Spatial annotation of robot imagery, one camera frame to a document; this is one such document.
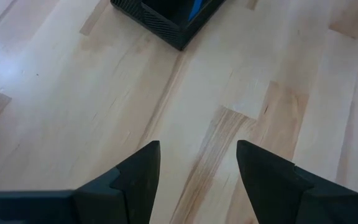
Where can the black mesh desk organizer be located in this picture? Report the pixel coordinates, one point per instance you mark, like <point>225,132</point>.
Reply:
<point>163,26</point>

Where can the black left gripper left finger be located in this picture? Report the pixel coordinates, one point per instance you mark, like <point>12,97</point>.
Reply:
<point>129,186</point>

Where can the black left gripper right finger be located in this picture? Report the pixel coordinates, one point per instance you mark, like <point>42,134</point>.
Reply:
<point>269,186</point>

